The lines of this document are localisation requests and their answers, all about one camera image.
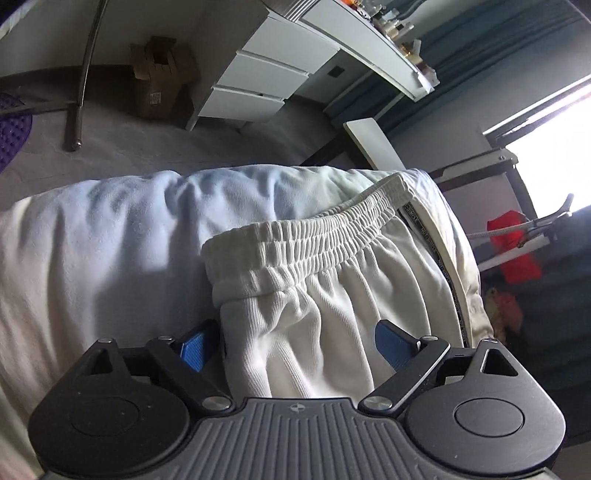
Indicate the row of cosmetic bottles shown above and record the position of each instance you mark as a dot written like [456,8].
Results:
[397,27]

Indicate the metal pole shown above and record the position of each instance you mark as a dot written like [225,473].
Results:
[85,78]

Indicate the pastel bed blanket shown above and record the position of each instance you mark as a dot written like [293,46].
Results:
[115,240]

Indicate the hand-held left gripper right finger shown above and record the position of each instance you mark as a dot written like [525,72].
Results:
[392,344]

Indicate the red garment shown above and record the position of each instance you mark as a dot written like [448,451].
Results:
[521,258]

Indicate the wall socket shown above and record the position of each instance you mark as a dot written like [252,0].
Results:
[334,71]

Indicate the pink clothes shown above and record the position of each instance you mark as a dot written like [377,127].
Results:
[505,309]

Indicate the window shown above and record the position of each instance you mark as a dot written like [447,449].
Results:
[554,161]

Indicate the white folded board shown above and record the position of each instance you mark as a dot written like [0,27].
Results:
[374,143]

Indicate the blue curtain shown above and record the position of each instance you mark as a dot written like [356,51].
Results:
[485,37]

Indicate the cardboard box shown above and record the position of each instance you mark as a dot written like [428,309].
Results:
[159,87]

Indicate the white pants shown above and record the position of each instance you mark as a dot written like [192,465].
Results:
[332,295]

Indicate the purple studded mat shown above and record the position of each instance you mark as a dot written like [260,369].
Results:
[14,134]

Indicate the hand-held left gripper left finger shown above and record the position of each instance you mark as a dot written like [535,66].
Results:
[196,350]

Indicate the white dressing table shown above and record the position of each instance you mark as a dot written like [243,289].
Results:
[272,74]

